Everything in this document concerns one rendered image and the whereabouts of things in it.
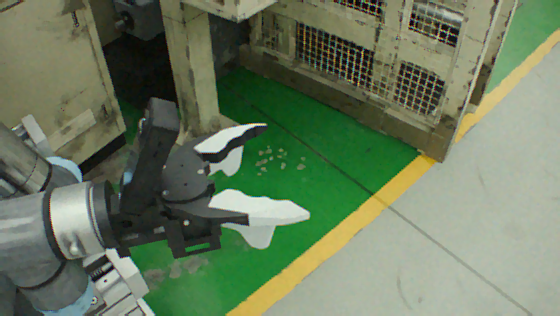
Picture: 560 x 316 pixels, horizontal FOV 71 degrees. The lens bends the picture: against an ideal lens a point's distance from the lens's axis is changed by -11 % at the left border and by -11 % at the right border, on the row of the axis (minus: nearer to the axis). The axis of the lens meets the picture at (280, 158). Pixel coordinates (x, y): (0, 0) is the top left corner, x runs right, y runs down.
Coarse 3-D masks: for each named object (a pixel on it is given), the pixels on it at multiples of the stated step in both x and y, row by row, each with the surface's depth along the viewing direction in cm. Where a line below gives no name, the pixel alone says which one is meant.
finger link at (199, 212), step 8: (200, 200) 41; (208, 200) 41; (176, 208) 40; (184, 208) 40; (192, 208) 40; (200, 208) 40; (208, 208) 40; (216, 208) 40; (184, 216) 40; (192, 216) 40; (200, 216) 39; (208, 216) 39; (216, 216) 39; (224, 216) 39; (232, 216) 39; (240, 216) 39; (248, 216) 39; (200, 224) 40; (208, 224) 40; (216, 224) 40; (240, 224) 40; (248, 224) 40
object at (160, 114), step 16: (144, 112) 38; (160, 112) 37; (176, 112) 38; (144, 128) 37; (160, 128) 36; (176, 128) 37; (144, 144) 37; (160, 144) 37; (128, 160) 42; (144, 160) 38; (160, 160) 38; (128, 176) 40; (144, 176) 39; (128, 192) 40; (144, 192) 40; (128, 208) 41; (144, 208) 41
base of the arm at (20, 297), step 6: (18, 294) 62; (18, 300) 62; (24, 300) 63; (18, 306) 63; (24, 306) 63; (30, 306) 64; (18, 312) 63; (24, 312) 64; (30, 312) 64; (36, 312) 65
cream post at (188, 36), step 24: (168, 0) 150; (168, 24) 159; (192, 24) 157; (168, 48) 169; (192, 48) 163; (192, 72) 170; (192, 96) 179; (216, 96) 190; (192, 120) 191; (216, 120) 198
